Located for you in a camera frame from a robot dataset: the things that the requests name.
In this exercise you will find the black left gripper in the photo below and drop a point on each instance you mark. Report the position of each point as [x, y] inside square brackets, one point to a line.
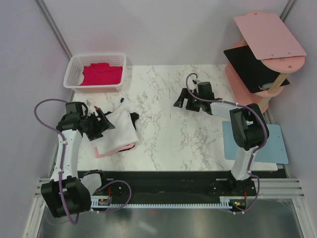
[101, 125]

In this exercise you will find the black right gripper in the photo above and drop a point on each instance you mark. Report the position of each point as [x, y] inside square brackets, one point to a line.
[179, 103]

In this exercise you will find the pink t shirt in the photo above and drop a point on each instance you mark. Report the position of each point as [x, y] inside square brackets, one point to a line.
[123, 148]

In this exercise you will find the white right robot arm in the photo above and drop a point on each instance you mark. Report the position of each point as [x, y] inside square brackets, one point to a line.
[249, 128]

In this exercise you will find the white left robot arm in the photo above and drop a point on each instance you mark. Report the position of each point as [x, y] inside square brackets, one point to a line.
[65, 194]

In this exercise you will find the white plastic basket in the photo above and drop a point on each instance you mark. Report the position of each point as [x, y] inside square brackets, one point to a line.
[74, 72]

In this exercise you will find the red t shirt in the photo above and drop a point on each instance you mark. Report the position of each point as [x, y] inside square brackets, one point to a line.
[101, 74]

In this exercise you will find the black square sheet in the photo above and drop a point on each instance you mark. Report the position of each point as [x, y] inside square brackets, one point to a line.
[253, 73]

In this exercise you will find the pink wooden shelf stand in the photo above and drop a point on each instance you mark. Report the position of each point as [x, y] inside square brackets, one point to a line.
[274, 45]

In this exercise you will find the light blue mat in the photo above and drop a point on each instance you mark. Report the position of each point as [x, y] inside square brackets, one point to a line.
[274, 150]

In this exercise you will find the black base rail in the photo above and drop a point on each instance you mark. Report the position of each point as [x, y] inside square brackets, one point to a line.
[174, 187]

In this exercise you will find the white slotted cable duct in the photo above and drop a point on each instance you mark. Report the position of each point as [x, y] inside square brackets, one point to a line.
[102, 203]

